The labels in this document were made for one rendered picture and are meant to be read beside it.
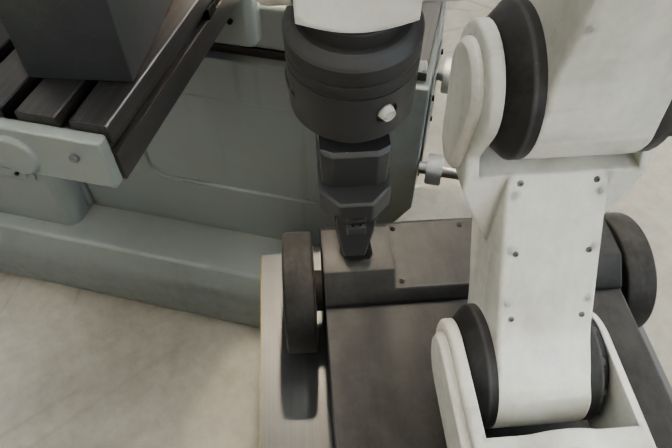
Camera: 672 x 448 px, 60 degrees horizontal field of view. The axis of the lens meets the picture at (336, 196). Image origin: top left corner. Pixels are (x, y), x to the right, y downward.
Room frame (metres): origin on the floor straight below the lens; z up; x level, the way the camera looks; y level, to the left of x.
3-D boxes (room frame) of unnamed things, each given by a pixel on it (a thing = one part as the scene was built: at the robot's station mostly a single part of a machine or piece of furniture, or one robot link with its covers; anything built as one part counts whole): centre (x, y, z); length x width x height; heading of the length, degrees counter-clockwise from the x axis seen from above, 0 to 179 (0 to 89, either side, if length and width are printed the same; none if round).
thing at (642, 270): (0.56, -0.47, 0.50); 0.20 x 0.05 x 0.20; 4
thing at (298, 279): (0.51, 0.06, 0.50); 0.20 x 0.05 x 0.20; 4
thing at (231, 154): (1.01, 0.19, 0.44); 0.80 x 0.30 x 0.60; 77
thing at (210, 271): (1.08, 0.46, 0.10); 1.20 x 0.60 x 0.20; 77
